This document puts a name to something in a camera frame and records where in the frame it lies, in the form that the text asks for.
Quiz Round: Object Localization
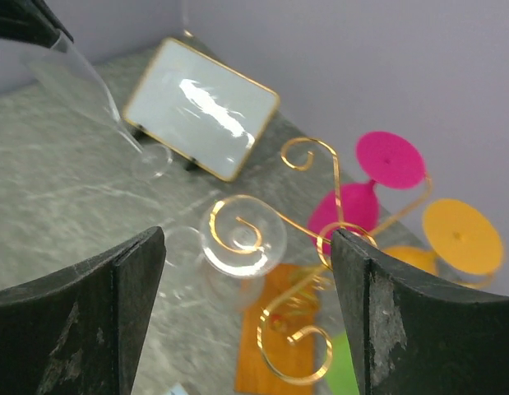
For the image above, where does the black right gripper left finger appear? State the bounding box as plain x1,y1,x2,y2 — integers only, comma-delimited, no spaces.
0,226,166,394

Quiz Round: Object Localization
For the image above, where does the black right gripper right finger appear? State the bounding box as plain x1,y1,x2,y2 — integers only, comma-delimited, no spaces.
331,229,509,394

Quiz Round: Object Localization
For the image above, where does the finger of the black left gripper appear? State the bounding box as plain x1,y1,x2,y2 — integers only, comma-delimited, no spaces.
0,0,73,48

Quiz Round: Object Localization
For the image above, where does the clear tall wine glass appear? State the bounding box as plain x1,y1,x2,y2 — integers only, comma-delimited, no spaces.
24,33,172,180

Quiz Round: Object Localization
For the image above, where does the green plastic goblet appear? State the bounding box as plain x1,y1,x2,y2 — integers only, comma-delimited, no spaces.
324,332,359,395

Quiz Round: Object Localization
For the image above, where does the orange plastic goblet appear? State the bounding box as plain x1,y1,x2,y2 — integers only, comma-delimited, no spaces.
383,198,505,276

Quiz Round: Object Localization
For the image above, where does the pink plastic goblet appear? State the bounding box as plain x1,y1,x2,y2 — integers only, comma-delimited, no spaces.
306,130,428,256

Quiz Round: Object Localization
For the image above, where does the clear round wine glass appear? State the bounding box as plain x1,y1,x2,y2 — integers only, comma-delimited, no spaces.
164,194,287,312

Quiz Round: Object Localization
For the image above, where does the wooden rack base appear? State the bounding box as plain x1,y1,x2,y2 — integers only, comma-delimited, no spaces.
234,263,319,395

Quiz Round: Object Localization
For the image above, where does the black whiteboard stand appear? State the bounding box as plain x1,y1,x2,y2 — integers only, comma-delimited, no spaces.
132,124,200,172

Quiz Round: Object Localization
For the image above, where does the yellow framed whiteboard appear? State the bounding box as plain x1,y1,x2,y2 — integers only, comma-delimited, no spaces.
122,38,280,182

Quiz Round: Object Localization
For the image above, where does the gold wire glass rack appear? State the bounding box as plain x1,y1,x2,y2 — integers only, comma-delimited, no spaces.
207,137,497,387

